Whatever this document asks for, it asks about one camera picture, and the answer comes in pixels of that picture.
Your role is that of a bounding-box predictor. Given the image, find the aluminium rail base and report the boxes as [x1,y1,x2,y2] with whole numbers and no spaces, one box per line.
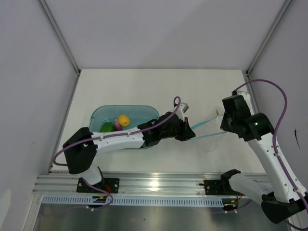
[32,172,220,197]

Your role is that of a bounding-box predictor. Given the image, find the green toy bell pepper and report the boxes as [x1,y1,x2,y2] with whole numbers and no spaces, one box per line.
[100,122,115,133]

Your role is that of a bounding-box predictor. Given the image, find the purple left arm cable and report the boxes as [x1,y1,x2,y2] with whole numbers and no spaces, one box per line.
[52,96,181,211]

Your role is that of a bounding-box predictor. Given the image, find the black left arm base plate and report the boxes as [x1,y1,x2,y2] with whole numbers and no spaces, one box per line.
[76,178,120,193]

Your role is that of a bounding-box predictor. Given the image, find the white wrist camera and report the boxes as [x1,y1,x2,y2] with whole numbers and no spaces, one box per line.
[176,103,189,121]
[237,90,251,102]

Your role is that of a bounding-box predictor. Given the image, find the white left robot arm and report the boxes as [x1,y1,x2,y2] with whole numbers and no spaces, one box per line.
[63,112,196,193]

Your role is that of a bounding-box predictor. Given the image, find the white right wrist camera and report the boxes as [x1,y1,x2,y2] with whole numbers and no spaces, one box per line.
[237,90,251,102]

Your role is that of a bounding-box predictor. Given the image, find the purple toy eggplant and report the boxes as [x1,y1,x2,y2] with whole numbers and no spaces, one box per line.
[114,117,123,131]

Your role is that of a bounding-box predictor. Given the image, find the white slotted cable duct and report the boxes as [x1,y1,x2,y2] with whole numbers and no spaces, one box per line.
[41,194,234,207]

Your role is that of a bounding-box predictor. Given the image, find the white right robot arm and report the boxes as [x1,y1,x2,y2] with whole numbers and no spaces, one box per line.
[219,95,308,224]

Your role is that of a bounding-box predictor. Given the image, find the clear zip top bag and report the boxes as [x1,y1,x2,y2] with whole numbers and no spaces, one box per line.
[190,107,227,154]

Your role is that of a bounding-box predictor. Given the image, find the aluminium frame post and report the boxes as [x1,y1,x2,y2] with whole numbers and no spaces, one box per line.
[37,0,81,75]
[245,0,295,78]

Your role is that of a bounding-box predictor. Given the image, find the left aluminium frame post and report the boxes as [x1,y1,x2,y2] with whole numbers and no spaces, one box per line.
[37,0,81,75]

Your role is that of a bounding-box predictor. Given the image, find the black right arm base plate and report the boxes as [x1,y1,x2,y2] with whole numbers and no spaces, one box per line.
[199,180,237,196]

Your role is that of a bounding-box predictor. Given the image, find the right aluminium frame post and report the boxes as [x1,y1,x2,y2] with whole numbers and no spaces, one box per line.
[245,0,295,78]

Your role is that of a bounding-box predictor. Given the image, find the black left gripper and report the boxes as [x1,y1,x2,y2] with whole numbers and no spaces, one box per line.
[160,116,195,141]

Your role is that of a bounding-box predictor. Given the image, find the yellow toy orange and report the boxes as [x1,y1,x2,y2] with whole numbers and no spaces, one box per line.
[117,115,130,127]

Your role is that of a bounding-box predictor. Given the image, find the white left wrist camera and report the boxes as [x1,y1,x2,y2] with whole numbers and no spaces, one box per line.
[176,103,189,121]

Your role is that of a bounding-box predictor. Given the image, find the teal plastic tray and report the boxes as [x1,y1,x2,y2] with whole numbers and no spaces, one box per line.
[88,104,161,150]

